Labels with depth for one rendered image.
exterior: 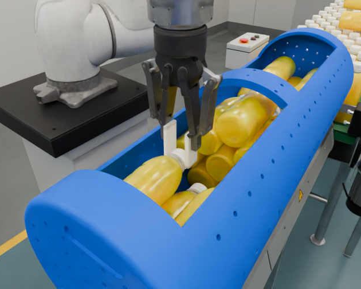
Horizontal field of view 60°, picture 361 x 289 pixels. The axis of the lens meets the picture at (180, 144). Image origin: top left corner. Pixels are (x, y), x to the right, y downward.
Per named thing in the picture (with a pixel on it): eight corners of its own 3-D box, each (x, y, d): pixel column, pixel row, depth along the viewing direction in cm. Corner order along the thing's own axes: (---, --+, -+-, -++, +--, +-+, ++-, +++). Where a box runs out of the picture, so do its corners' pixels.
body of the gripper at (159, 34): (138, 23, 42) (143, 87, 48) (191, 33, 38) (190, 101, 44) (171, 13, 47) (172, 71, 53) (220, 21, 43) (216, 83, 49)
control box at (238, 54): (224, 67, 129) (226, 42, 123) (244, 54, 142) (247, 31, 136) (247, 72, 124) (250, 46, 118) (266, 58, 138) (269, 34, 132)
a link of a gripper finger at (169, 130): (166, 127, 52) (163, 125, 53) (167, 160, 56) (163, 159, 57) (176, 120, 54) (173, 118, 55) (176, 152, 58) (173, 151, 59)
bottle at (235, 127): (257, 130, 54) (291, 93, 67) (226, 105, 56) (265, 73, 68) (238, 154, 59) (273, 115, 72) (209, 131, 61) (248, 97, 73)
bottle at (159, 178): (99, 253, 46) (173, 182, 58) (124, 255, 41) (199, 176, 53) (72, 215, 45) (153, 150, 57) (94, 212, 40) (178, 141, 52)
